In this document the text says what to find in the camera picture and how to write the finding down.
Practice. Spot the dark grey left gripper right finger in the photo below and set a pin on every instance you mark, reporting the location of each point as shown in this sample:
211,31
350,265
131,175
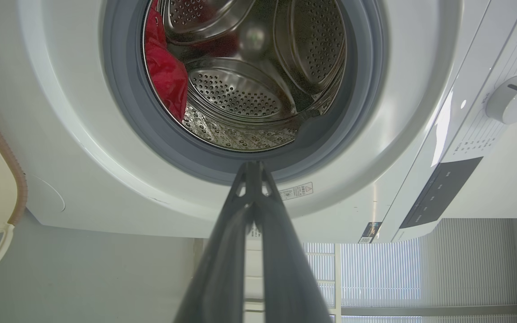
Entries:
285,278

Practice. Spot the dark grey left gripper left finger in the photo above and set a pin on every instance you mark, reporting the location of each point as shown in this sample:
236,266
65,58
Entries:
222,269

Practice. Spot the red basketball jersey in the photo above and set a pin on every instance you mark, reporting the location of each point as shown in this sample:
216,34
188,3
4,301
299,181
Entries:
164,76

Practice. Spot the dark grey appliance control panel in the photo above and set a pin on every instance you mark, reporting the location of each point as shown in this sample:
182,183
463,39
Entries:
442,190

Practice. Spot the stainless steel washing machine drum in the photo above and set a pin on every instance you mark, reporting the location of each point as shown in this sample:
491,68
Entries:
240,89

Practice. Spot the white warning triangle sticker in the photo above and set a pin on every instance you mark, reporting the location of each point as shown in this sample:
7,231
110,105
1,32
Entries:
296,191

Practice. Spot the small colourful edge sticker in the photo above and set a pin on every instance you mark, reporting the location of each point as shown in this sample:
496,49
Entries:
370,232

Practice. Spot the white front-load washing machine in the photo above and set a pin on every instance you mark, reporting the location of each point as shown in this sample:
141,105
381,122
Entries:
83,170

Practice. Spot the white window blinds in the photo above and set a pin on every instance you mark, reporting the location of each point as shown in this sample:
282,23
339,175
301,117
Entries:
465,264

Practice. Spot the grey rubber door gasket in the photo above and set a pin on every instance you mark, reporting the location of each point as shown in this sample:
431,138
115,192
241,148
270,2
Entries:
128,112

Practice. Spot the white round control knob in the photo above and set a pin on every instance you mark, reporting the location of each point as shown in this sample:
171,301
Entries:
512,101

